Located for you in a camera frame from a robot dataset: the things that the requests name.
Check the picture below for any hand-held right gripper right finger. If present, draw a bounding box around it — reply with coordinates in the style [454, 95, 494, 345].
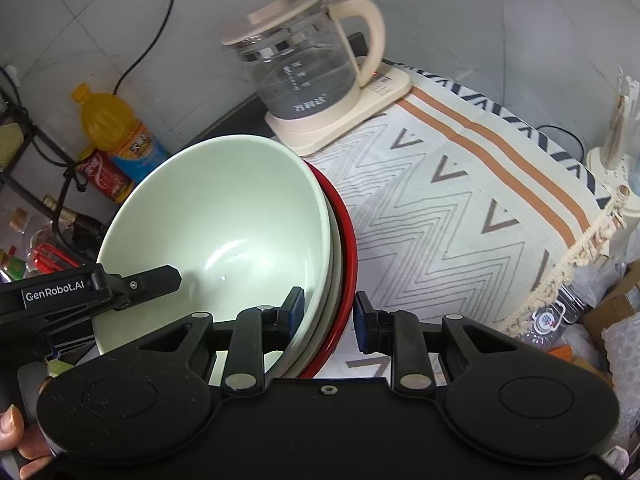
[352, 291, 507, 396]

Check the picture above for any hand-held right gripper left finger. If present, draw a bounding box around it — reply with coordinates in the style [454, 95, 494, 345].
[135, 286, 307, 395]

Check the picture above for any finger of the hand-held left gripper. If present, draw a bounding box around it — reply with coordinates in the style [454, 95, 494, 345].
[101, 265, 182, 307]

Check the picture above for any red plate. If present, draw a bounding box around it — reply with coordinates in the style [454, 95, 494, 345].
[300, 160, 360, 380]

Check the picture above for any pale green bowl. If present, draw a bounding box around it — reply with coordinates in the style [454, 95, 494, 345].
[95, 135, 335, 378]

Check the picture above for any person's left hand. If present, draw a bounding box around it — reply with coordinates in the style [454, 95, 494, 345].
[0, 404, 53, 462]

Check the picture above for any red snack packet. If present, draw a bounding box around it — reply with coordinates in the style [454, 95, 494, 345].
[27, 242, 76, 273]

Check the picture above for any dark glass bottle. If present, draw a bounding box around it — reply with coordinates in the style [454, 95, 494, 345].
[42, 195, 108, 261]

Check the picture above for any red soda can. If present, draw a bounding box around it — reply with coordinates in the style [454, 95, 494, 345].
[75, 152, 138, 204]

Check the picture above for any patterned table cloth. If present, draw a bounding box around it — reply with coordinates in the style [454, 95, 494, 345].
[300, 60, 626, 386]

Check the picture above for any orange juice bottle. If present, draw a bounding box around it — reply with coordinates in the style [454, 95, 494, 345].
[70, 84, 173, 186]

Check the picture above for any black metal rack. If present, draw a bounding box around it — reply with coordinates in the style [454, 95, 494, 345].
[0, 65, 101, 261]

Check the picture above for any pale yellow packet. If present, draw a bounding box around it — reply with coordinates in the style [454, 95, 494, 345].
[0, 122, 31, 171]

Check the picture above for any cream kettle base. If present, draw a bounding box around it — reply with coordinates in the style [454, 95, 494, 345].
[265, 57, 412, 157]

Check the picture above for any clear plastic water bottle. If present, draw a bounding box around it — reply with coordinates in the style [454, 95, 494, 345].
[510, 282, 587, 348]

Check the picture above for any cardboard box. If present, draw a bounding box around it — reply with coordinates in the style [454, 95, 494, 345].
[580, 270, 640, 346]

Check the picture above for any bubble wrap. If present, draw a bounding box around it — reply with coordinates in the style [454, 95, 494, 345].
[600, 310, 640, 411]

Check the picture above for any cream white appliance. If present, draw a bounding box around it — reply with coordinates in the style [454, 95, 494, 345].
[585, 67, 640, 196]

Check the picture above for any glass kettle with cream handle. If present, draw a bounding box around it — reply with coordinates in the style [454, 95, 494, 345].
[221, 0, 386, 121]

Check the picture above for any black power cable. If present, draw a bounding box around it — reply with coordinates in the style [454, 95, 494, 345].
[112, 0, 179, 96]

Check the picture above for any thin black cable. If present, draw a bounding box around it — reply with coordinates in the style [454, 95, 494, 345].
[537, 126, 586, 161]

